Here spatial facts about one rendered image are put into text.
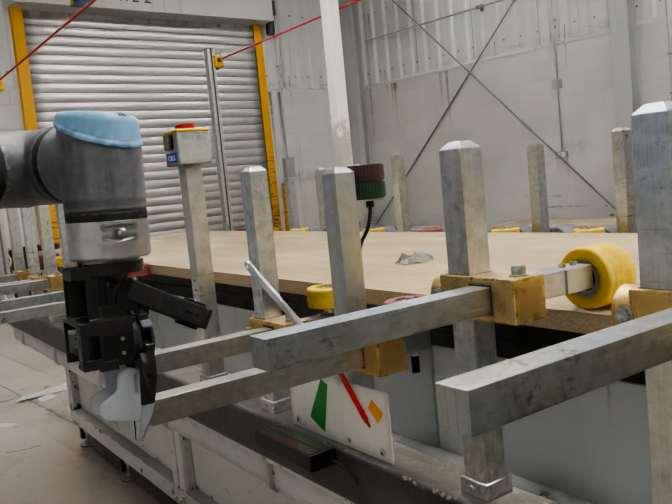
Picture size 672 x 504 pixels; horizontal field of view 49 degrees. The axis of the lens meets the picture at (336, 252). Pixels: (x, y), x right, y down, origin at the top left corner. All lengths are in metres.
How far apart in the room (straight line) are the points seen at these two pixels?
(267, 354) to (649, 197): 0.36
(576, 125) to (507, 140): 0.99
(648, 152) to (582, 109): 8.43
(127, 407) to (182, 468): 1.58
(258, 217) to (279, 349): 0.62
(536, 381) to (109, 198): 0.51
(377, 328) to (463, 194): 0.21
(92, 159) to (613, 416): 0.72
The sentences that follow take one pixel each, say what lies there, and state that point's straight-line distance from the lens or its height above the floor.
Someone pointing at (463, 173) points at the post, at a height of 1.09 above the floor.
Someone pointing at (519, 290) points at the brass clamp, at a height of 0.96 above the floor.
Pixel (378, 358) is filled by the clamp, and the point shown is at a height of 0.85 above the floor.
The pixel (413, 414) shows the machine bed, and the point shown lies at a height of 0.66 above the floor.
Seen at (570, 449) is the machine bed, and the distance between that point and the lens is 1.12.
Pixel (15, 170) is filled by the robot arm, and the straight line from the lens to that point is 0.90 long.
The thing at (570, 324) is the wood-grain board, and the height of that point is 0.88.
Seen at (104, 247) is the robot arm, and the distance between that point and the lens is 0.83.
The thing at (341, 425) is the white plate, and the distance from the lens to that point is 1.13.
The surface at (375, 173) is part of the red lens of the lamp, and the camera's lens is 1.07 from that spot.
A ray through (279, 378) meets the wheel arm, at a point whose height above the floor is 0.85.
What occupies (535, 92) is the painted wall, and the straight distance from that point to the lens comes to 9.49.
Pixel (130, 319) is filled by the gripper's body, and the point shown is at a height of 0.96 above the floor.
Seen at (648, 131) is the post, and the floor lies 1.11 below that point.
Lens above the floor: 1.10
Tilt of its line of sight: 6 degrees down
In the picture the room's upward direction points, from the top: 6 degrees counter-clockwise
